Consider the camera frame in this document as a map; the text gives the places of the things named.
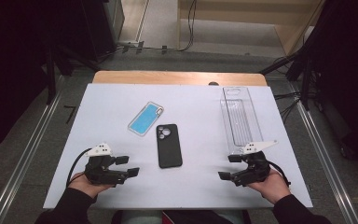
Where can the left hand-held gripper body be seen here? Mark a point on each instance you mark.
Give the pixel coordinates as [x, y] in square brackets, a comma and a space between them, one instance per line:
[101, 169]

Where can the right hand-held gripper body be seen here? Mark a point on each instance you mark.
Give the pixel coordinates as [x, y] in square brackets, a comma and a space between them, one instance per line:
[253, 169]

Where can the clear plastic box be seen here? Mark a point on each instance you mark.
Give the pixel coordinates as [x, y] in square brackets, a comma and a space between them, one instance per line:
[240, 121]

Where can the black phone case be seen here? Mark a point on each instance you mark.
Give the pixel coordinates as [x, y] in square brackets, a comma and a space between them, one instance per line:
[168, 149]

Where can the clear phone case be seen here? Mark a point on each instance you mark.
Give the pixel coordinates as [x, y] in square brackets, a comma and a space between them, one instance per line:
[145, 119]

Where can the person's left hand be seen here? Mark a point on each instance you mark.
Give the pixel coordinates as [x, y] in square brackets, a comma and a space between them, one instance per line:
[85, 186]

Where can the person's right hand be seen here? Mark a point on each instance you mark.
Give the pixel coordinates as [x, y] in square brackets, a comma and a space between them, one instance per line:
[272, 188]

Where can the white board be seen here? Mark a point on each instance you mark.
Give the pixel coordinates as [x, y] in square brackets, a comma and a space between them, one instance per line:
[199, 186]

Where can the black stand leg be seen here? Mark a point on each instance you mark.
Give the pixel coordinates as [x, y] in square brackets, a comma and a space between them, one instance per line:
[284, 60]

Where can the dark curtain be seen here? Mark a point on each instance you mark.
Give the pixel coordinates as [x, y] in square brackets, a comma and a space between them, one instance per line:
[12, 62]
[348, 77]

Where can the black cabinet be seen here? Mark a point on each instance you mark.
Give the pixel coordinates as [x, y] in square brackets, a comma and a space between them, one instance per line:
[101, 28]

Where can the wooden shelf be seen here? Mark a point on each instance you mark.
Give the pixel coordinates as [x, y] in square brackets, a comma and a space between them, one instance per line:
[292, 18]

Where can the metal floor rail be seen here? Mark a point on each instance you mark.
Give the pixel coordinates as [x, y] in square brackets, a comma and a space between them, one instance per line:
[326, 168]
[21, 168]

